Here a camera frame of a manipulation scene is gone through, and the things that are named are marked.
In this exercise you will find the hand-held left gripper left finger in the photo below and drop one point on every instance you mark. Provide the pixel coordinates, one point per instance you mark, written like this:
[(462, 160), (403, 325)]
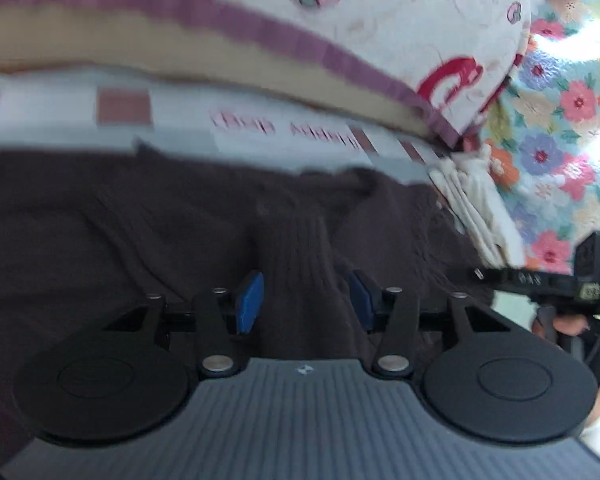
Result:
[(250, 305)]

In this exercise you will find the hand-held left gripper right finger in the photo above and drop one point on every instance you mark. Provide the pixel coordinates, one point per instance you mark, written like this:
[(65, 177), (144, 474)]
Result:
[(361, 300)]

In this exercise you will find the dark brown knit sweater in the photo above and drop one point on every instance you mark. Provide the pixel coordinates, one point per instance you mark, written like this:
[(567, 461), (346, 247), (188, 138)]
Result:
[(129, 235)]

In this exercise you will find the person's right hand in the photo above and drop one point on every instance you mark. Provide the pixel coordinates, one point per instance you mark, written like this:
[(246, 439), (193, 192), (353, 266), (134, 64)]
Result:
[(567, 325)]

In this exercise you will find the cream folded cloth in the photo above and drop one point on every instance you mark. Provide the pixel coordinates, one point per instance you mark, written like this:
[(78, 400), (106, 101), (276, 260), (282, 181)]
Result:
[(475, 205)]

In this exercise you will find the floral blanket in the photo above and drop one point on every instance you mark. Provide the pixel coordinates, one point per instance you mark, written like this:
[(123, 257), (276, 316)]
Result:
[(555, 135)]

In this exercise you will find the checked bed sheet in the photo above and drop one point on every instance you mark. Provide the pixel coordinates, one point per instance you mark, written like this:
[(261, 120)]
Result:
[(179, 125)]

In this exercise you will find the beige blanket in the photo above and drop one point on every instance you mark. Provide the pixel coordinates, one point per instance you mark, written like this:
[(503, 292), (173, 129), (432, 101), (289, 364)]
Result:
[(179, 55)]

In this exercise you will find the white bear print quilt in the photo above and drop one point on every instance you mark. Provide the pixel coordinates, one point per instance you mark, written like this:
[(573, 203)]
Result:
[(405, 35)]

